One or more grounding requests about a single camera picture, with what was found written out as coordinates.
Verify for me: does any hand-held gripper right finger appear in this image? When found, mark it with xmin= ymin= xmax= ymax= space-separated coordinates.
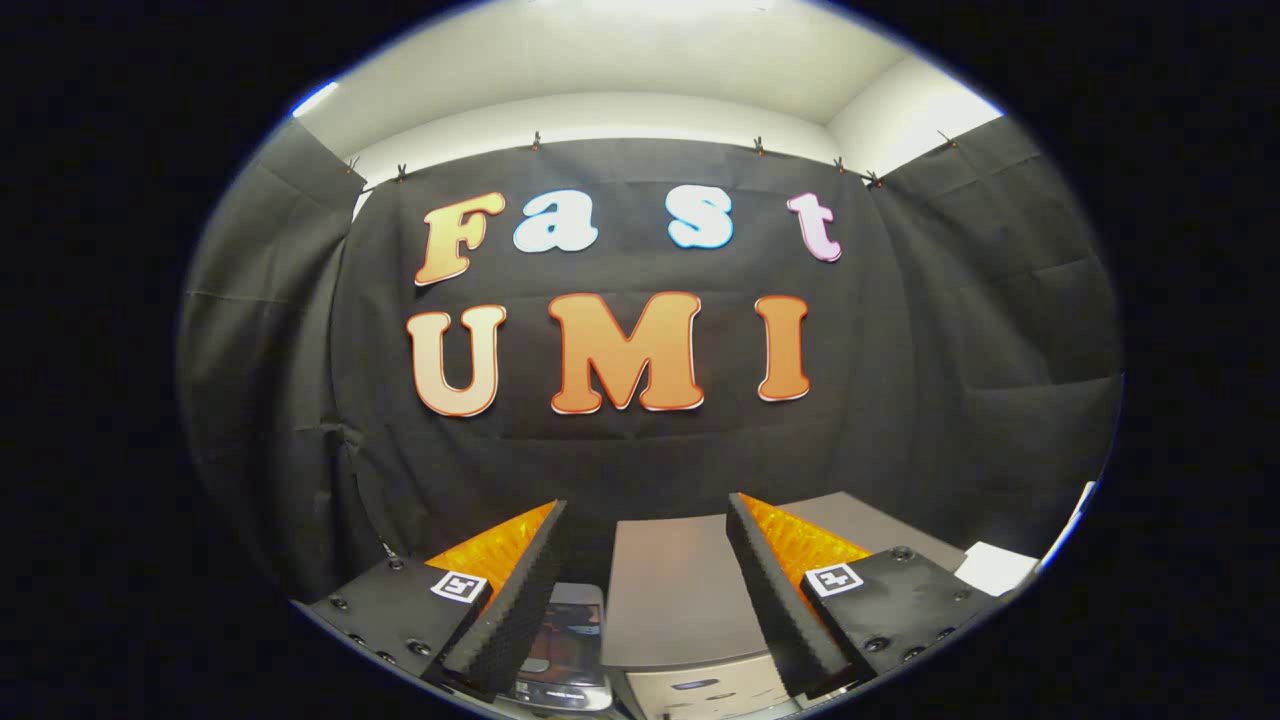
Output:
xmin=726 ymin=491 xmax=1003 ymax=700

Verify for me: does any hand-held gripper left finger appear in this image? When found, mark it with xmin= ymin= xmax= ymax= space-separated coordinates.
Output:
xmin=300 ymin=499 xmax=571 ymax=699

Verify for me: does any transparent washing machine lid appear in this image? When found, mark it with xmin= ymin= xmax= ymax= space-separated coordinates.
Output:
xmin=520 ymin=583 xmax=611 ymax=696

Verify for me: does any small grey washing machine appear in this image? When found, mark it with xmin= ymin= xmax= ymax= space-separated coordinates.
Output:
xmin=505 ymin=580 xmax=616 ymax=713

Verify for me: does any grey drawer cabinet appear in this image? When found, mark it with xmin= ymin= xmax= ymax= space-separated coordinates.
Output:
xmin=598 ymin=490 xmax=969 ymax=720

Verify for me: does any black backdrop cloth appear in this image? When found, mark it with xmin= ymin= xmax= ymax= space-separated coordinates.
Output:
xmin=178 ymin=112 xmax=1123 ymax=601

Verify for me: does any row of small cloth clips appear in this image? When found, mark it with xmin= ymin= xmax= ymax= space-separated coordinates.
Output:
xmin=345 ymin=130 xmax=956 ymax=188

